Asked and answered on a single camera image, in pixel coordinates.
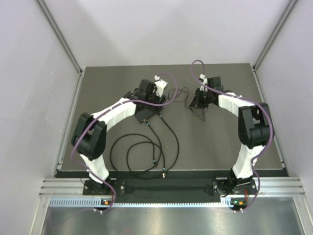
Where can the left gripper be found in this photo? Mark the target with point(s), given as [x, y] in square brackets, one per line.
[157, 98]

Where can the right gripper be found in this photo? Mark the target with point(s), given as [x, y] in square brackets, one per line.
[196, 102]

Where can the dark grey network switch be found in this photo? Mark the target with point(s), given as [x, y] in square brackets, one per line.
[146, 113]

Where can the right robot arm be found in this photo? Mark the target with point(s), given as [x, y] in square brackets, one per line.
[254, 128]

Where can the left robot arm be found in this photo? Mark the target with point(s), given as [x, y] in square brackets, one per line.
[89, 138]

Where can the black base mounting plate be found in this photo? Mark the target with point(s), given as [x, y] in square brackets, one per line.
[176, 190]

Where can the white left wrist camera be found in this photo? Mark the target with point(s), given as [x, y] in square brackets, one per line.
[160, 85]

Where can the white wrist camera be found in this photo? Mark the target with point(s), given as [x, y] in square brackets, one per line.
[160, 85]
[204, 82]

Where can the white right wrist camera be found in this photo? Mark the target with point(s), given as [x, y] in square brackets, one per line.
[204, 82]

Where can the slotted grey cable duct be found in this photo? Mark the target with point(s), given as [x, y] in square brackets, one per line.
[104, 203]

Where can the aluminium front frame rail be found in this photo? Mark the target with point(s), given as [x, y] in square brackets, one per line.
[265, 186]

